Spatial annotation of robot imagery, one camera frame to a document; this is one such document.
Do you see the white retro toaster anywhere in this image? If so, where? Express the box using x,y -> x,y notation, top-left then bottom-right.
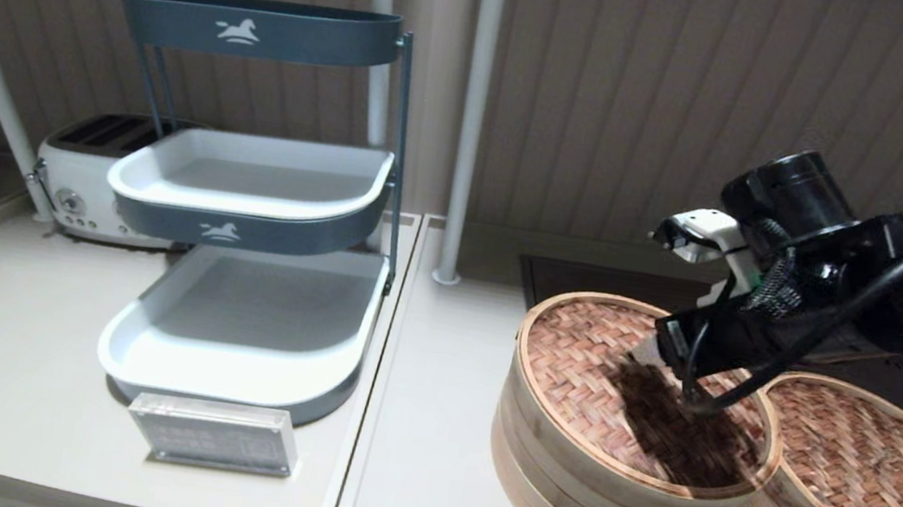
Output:
25,102 -> 212,257

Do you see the grey tray with horse logo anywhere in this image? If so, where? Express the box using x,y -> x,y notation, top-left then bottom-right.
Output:
99,115 -> 398,271

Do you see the dark grey rack tray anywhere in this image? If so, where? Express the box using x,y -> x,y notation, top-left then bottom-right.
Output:
115,0 -> 407,80

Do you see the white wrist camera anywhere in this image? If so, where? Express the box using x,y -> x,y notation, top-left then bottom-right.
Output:
643,202 -> 770,317

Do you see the clear acrylic sign holder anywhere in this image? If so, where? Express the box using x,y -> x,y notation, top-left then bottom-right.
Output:
122,390 -> 304,481

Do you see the woven bamboo steamer lid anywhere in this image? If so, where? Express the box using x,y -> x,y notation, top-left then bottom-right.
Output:
496,282 -> 799,507

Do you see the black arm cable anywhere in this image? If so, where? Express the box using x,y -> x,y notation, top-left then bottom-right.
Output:
680,162 -> 903,440

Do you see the large white-lined grey tray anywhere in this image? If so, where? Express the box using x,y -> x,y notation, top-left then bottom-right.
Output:
90,220 -> 393,437

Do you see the straight white pole with foot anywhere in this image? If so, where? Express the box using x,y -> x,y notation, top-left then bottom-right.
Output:
430,0 -> 509,289

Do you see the dark grey rack frame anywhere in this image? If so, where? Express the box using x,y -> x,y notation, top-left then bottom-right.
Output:
106,0 -> 429,299

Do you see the black glass induction cooktop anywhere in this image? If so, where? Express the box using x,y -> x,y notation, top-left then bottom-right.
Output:
505,252 -> 903,419

